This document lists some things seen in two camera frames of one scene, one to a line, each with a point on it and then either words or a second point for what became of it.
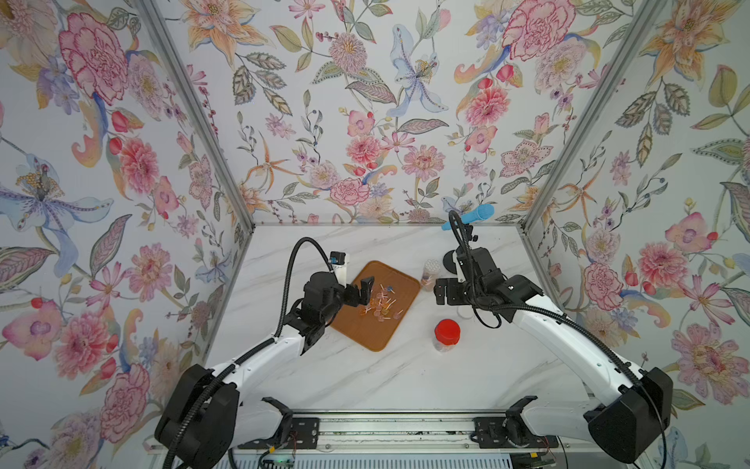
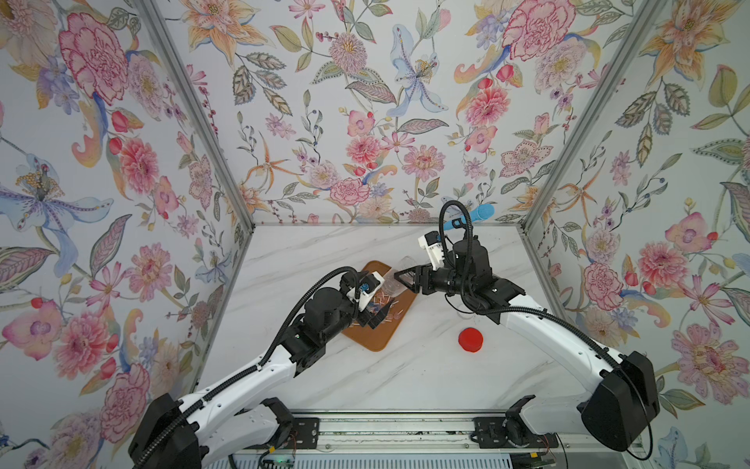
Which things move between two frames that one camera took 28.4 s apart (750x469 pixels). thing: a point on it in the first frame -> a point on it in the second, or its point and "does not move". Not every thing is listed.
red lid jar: (447, 333) -> (392, 285)
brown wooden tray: (376, 324) does not move
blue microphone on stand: (480, 212) does not move
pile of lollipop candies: (380, 305) does not move
